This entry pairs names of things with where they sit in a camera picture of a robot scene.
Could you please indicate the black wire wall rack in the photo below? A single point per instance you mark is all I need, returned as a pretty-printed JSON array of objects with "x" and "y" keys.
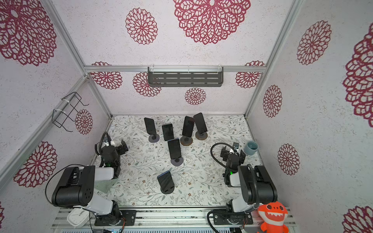
[{"x": 62, "y": 115}]

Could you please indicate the grey phone stand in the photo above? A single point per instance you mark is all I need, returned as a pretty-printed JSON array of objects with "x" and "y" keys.
[{"x": 177, "y": 162}]

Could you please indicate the back left grey stand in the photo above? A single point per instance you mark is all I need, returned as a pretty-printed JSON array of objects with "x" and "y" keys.
[{"x": 154, "y": 138}]

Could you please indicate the green cloth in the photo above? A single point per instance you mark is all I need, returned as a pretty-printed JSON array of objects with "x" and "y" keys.
[{"x": 104, "y": 186}]

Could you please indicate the teal ceramic cup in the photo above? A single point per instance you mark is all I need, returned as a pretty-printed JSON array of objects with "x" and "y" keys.
[{"x": 250, "y": 148}]

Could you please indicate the red shark plush toy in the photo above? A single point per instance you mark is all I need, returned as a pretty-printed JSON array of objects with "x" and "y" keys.
[{"x": 273, "y": 215}]

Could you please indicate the black smartphone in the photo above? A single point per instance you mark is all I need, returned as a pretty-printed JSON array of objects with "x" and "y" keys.
[
  {"x": 167, "y": 130},
  {"x": 200, "y": 123},
  {"x": 174, "y": 148},
  {"x": 150, "y": 126},
  {"x": 165, "y": 180},
  {"x": 188, "y": 126}
]

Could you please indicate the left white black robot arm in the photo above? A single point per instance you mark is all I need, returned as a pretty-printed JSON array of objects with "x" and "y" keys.
[{"x": 75, "y": 188}]

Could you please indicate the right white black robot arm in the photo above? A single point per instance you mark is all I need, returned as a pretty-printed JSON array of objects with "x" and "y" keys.
[{"x": 255, "y": 184}]

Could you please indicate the black phone stand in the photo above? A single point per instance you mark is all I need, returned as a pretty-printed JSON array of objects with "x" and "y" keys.
[{"x": 168, "y": 190}]

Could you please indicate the wooden base phone stand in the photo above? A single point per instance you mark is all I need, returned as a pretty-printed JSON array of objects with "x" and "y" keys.
[{"x": 186, "y": 141}]

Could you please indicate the grey wall shelf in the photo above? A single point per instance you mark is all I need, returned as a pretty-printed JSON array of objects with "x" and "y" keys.
[{"x": 185, "y": 77}]

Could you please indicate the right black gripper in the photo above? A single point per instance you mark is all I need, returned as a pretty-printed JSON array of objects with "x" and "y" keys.
[{"x": 233, "y": 152}]

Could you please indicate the white alarm clock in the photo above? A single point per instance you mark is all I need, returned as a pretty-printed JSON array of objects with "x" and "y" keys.
[{"x": 78, "y": 217}]

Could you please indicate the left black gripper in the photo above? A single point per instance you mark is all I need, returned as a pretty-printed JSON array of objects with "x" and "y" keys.
[{"x": 121, "y": 147}]

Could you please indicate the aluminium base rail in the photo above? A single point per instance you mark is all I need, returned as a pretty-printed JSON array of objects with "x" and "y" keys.
[{"x": 169, "y": 217}]

